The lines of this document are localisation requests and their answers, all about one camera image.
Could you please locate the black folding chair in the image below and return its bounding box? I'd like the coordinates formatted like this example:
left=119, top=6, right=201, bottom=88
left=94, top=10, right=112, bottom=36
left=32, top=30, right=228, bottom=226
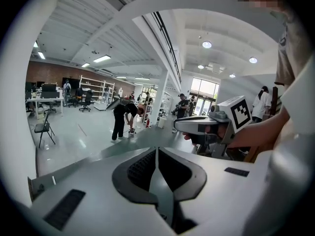
left=33, top=112, right=56, bottom=148

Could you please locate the black office chair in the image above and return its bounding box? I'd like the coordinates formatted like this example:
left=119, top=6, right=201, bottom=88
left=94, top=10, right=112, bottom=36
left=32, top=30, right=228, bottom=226
left=68, top=87, right=83, bottom=108
left=79, top=89, right=94, bottom=113

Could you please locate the wide black monitor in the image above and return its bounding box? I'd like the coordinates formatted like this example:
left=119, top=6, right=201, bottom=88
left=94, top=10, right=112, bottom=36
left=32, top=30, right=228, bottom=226
left=41, top=83, right=58, bottom=99

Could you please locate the black wall screen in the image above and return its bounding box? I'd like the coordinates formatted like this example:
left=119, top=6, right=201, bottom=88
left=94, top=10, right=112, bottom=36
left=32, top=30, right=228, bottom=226
left=61, top=77, right=81, bottom=89

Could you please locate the ceiling air vent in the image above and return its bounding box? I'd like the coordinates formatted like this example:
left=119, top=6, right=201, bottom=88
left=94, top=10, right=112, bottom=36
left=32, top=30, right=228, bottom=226
left=205, top=62, right=226, bottom=75

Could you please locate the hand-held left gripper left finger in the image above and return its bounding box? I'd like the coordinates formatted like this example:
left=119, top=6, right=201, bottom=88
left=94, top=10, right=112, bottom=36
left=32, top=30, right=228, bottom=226
left=28, top=146, right=173, bottom=236

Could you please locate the person's right hand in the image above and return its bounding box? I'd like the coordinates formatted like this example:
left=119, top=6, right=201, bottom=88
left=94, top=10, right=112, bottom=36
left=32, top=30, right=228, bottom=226
left=183, top=126, right=234, bottom=147

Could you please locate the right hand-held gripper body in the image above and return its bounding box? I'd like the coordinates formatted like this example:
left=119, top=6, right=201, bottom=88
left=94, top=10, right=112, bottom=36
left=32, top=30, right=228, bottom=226
left=196, top=95, right=252, bottom=159

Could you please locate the person's right forearm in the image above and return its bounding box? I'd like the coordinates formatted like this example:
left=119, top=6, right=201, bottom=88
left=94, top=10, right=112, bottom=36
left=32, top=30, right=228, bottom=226
left=228, top=105, right=293, bottom=150

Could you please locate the person's beige shirt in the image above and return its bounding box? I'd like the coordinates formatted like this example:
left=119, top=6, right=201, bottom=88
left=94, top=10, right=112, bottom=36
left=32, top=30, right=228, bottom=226
left=269, top=0, right=315, bottom=87

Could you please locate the glass entrance door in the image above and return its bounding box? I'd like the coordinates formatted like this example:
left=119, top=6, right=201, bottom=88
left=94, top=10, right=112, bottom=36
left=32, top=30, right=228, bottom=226
left=189, top=77, right=220, bottom=117

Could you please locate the black mezzanine railing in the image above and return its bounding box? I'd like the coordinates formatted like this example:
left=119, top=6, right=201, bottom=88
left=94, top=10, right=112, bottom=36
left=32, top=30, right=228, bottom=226
left=152, top=11, right=183, bottom=84

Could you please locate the row of ceiling tube lights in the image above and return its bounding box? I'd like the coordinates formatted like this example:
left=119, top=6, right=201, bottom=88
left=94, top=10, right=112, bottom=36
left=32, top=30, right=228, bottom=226
left=32, top=40, right=151, bottom=81

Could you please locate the white office desk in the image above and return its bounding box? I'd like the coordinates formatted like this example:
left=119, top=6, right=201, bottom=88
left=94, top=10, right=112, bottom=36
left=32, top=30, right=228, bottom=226
left=25, top=95, right=65, bottom=120

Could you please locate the white shelf rack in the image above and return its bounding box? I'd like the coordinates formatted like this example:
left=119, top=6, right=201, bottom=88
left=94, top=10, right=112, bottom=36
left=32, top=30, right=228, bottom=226
left=78, top=75, right=116, bottom=103

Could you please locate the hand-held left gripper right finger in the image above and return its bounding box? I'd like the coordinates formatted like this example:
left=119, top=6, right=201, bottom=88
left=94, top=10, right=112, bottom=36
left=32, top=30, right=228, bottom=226
left=158, top=146, right=269, bottom=236

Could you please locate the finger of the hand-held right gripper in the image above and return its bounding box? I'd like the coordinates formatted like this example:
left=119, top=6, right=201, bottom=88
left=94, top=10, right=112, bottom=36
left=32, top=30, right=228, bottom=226
left=173, top=116, right=219, bottom=135

